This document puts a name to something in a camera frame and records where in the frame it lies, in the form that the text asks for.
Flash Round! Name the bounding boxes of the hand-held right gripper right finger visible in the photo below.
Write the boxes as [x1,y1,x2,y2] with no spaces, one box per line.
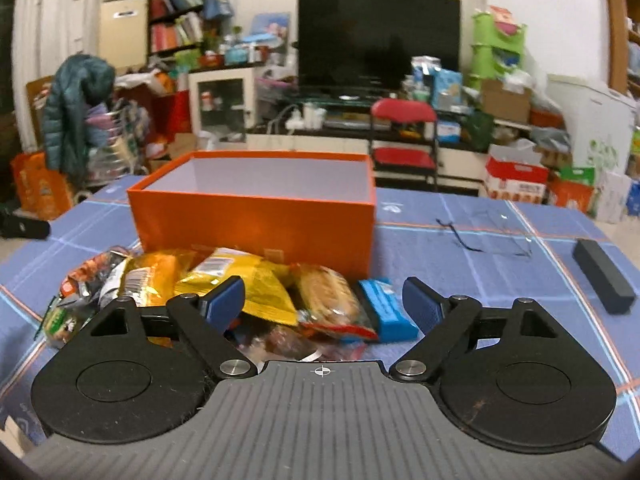
[389,277,559,382]

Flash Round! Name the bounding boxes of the dark clear snack packet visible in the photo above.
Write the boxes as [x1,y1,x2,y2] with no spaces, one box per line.
[225,316,368,362]

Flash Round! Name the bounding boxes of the orange cardboard box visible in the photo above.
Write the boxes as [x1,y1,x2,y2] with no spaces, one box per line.
[126,150,377,282]

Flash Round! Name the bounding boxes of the green white pack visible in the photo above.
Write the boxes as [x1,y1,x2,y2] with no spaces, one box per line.
[559,166,597,187]

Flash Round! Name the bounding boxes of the white glass-door cabinet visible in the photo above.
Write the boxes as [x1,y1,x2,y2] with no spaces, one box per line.
[188,66,257,143]

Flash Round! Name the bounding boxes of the blue white package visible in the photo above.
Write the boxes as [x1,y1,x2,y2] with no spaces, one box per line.
[432,70,464,109]

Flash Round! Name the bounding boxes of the red folding chair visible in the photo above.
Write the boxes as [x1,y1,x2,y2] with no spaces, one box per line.
[369,98,441,191]

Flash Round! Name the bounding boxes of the brown cardboard box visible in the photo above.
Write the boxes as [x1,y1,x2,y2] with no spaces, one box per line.
[480,79,532,125]
[166,132,200,162]

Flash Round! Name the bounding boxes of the blue checked tablecloth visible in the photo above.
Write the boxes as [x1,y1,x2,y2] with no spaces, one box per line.
[0,175,640,463]

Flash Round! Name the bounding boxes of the orange carton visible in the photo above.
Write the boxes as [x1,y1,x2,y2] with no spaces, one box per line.
[549,177,596,213]

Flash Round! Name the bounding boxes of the clear bread packet red trim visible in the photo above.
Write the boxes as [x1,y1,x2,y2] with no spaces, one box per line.
[290,263,378,343]

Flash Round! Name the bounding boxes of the black rectangular case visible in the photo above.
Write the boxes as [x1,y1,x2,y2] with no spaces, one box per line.
[572,238,638,316]

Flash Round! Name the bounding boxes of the white television stand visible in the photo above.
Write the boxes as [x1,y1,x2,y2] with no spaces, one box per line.
[245,87,493,193]

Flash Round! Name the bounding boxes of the red white carton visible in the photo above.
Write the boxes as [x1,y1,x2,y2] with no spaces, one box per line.
[482,155,550,205]

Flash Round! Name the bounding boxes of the blue snack packet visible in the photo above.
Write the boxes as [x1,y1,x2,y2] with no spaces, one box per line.
[357,278,420,343]

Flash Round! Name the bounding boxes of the black object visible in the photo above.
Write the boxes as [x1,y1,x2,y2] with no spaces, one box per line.
[0,209,52,241]

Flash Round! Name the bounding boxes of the black television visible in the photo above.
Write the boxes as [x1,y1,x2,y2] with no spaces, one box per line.
[297,0,462,92]

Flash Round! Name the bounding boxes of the green snack packet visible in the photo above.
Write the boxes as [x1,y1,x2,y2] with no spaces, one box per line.
[37,296,101,350]

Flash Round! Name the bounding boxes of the beige standing air conditioner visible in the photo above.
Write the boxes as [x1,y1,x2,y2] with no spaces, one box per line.
[99,0,151,72]

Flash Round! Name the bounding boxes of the white blue box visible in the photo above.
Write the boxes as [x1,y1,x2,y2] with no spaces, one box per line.
[594,170,633,225]

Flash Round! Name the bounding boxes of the orange shopping bag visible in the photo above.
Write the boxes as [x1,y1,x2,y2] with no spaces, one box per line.
[11,151,76,221]

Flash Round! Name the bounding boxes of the green plastic drawer unit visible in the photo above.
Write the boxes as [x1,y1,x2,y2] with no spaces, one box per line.
[471,9,527,92]

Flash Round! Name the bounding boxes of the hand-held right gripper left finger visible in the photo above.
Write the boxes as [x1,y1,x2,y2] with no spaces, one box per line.
[87,276,257,380]

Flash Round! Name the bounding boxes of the wooden shelf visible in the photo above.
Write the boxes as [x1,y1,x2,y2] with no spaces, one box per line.
[606,0,640,98]

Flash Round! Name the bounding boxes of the thin-framed eyeglasses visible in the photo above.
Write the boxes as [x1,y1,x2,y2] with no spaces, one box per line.
[435,208,535,261]

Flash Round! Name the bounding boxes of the teal puffer jacket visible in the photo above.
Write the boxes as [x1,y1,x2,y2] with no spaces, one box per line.
[41,54,117,186]

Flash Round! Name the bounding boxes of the yellow snack packet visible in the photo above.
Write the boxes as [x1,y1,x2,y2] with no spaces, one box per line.
[175,247,299,327]

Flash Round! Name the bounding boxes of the white appliance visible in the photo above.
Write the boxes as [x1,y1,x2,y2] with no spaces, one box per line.
[546,74,638,176]

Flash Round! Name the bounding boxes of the black bookshelf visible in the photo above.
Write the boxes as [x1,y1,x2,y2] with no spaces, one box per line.
[147,0,223,58]

